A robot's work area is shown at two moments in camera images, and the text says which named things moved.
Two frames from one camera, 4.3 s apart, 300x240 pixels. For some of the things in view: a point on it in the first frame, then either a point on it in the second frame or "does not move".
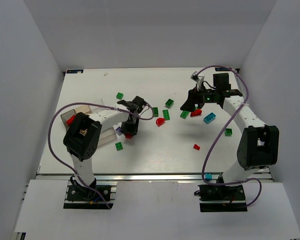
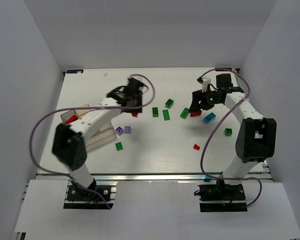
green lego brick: [119, 146] does not move
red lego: [70, 120] does not move
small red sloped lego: [196, 147] does not move
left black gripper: [129, 128] to [134, 100]
